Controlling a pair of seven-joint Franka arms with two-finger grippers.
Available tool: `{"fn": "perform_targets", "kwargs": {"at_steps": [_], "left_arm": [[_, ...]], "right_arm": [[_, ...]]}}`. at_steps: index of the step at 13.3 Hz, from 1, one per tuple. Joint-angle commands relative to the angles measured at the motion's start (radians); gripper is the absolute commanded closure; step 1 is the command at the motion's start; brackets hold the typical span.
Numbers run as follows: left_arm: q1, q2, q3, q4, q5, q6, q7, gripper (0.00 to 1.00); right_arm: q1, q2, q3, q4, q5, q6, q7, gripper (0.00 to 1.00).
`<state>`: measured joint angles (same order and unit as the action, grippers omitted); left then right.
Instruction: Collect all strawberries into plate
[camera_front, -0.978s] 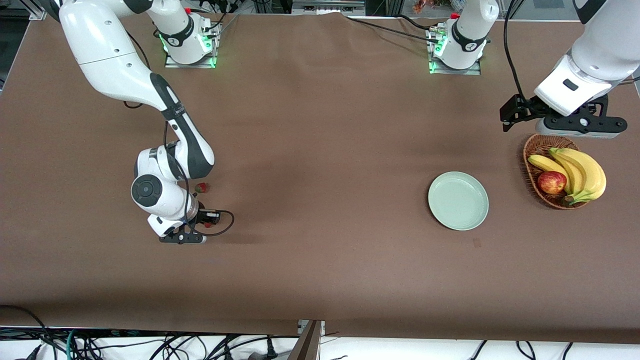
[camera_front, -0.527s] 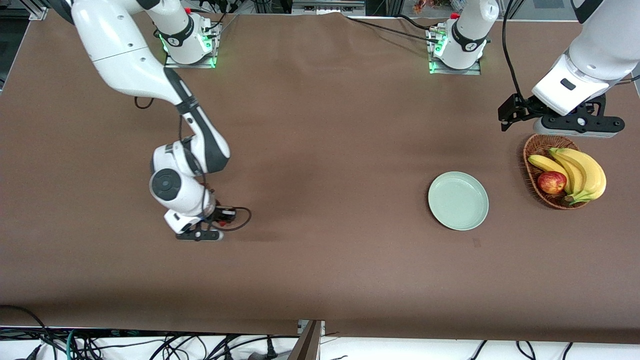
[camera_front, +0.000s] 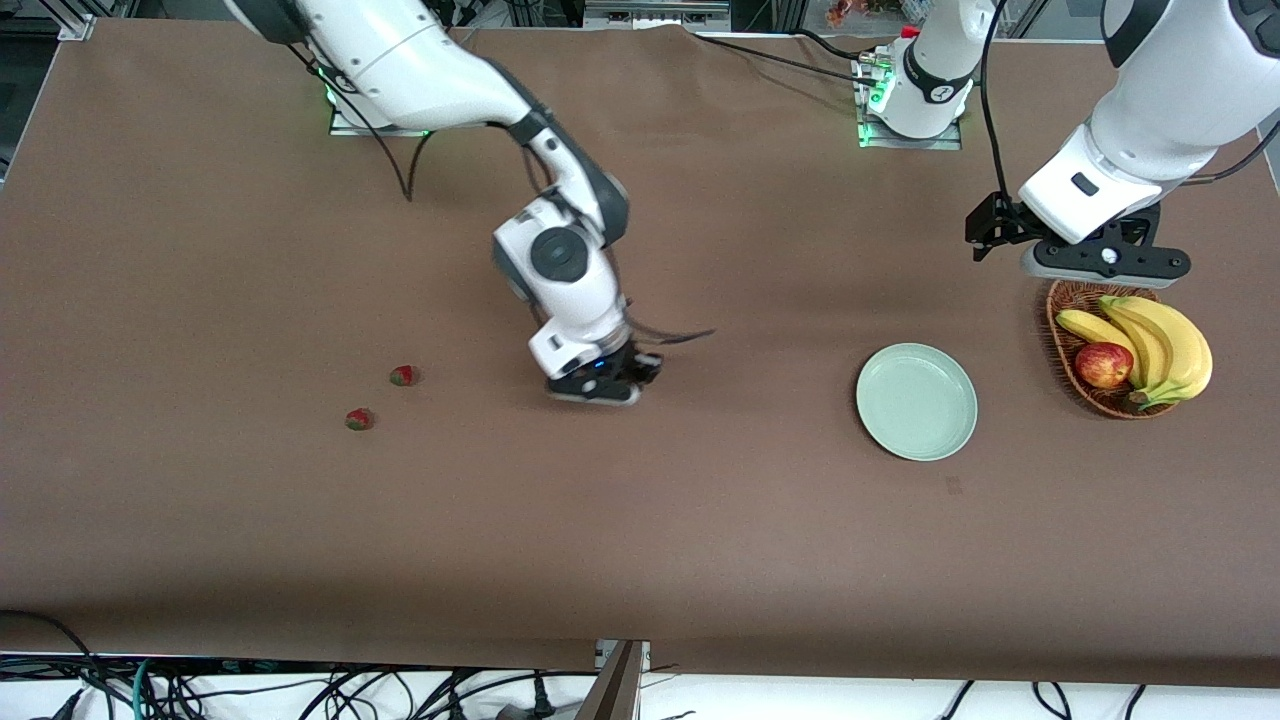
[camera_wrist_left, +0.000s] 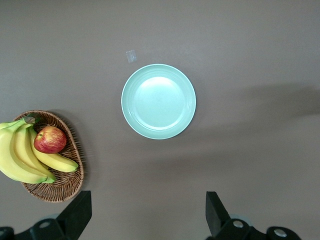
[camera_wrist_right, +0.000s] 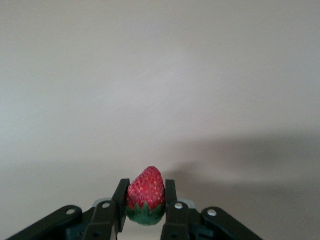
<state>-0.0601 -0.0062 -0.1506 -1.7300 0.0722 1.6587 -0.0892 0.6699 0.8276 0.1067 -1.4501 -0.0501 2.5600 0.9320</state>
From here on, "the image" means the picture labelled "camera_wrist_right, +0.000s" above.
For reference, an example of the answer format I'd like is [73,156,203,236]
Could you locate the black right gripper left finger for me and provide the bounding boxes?
[9,178,131,240]

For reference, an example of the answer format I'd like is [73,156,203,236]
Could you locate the red strawberry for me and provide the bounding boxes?
[124,165,167,227]

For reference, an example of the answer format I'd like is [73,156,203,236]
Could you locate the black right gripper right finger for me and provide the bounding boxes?
[161,179,263,240]

